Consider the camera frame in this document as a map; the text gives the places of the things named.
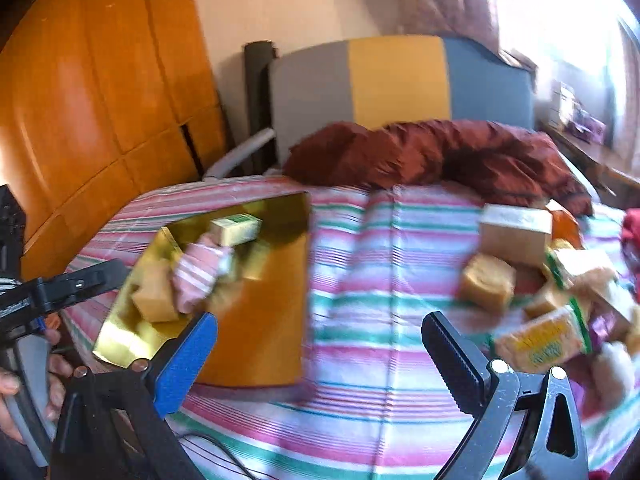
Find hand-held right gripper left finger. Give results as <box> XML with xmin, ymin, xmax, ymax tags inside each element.
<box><xmin>50</xmin><ymin>311</ymin><xmax>221</xmax><ymax>480</ymax></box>

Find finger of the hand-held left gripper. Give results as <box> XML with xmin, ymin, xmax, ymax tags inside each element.
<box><xmin>31</xmin><ymin>258</ymin><xmax>132</xmax><ymax>317</ymax></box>

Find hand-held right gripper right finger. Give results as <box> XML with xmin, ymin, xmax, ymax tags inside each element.
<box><xmin>421</xmin><ymin>311</ymin><xmax>591</xmax><ymax>480</ymax></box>

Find yellow sponge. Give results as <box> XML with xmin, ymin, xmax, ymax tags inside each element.
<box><xmin>492</xmin><ymin>297</ymin><xmax>593</xmax><ymax>375</ymax></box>
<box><xmin>459</xmin><ymin>254</ymin><xmax>517</xmax><ymax>317</ymax></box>
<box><xmin>522</xmin><ymin>282</ymin><xmax>571</xmax><ymax>318</ymax></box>
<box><xmin>545</xmin><ymin>247</ymin><xmax>621</xmax><ymax>291</ymax></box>

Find gold box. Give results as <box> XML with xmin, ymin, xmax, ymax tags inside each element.
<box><xmin>92</xmin><ymin>191</ymin><xmax>313</xmax><ymax>391</ymax></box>

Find pale cardboard box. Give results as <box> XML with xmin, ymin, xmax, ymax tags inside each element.
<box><xmin>477</xmin><ymin>204</ymin><xmax>553</xmax><ymax>268</ymax></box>

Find purple packet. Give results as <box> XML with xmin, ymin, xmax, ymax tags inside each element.
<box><xmin>587</xmin><ymin>310</ymin><xmax>618</xmax><ymax>346</ymax></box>

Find orange snack packet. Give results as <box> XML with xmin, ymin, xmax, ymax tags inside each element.
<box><xmin>545</xmin><ymin>200</ymin><xmax>583</xmax><ymax>250</ymax></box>

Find person's left hand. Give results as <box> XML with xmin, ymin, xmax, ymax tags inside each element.
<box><xmin>0</xmin><ymin>327</ymin><xmax>76</xmax><ymax>443</ymax></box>

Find wrapped yellow sponge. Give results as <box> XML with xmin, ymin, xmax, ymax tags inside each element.
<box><xmin>545</xmin><ymin>247</ymin><xmax>621</xmax><ymax>291</ymax></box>
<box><xmin>492</xmin><ymin>297</ymin><xmax>593</xmax><ymax>375</ymax></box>

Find striped bedsheet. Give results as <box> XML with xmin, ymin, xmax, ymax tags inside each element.
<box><xmin>60</xmin><ymin>175</ymin><xmax>640</xmax><ymax>480</ymax></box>

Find small green yellow box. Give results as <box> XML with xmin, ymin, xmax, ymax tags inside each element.
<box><xmin>209</xmin><ymin>213</ymin><xmax>263</xmax><ymax>248</ymax></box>

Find orange wooden wardrobe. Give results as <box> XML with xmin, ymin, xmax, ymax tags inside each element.
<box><xmin>0</xmin><ymin>0</ymin><xmax>233</xmax><ymax>281</ymax></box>

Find dark red jacket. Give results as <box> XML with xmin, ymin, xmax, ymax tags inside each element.
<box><xmin>282</xmin><ymin>119</ymin><xmax>596</xmax><ymax>218</ymax></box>

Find red towel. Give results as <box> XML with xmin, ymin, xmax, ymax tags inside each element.
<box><xmin>620</xmin><ymin>210</ymin><xmax>640</xmax><ymax>271</ymax></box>

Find wooden desk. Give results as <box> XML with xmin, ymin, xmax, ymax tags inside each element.
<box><xmin>542</xmin><ymin>120</ymin><xmax>640</xmax><ymax>196</ymax></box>

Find purple containers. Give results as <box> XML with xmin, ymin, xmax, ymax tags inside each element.
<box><xmin>572</xmin><ymin>105</ymin><xmax>608</xmax><ymax>143</ymax></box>

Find white box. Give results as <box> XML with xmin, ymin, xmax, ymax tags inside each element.
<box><xmin>547</xmin><ymin>82</ymin><xmax>576</xmax><ymax>128</ymax></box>

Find grey yellow blue headboard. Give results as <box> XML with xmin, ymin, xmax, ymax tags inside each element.
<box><xmin>270</xmin><ymin>35</ymin><xmax>536</xmax><ymax>168</ymax></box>

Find pink patterned curtain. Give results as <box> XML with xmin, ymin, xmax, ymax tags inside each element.
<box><xmin>395</xmin><ymin>0</ymin><xmax>501</xmax><ymax>53</ymax></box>

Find black cable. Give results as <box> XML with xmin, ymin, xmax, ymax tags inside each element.
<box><xmin>177</xmin><ymin>432</ymin><xmax>261</xmax><ymax>480</ymax></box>

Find white curved rail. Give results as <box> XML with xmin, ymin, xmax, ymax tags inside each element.
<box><xmin>202</xmin><ymin>127</ymin><xmax>277</xmax><ymax>181</ymax></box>

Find black chair frame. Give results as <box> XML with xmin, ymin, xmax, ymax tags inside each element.
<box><xmin>243</xmin><ymin>40</ymin><xmax>278</xmax><ymax>176</ymax></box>

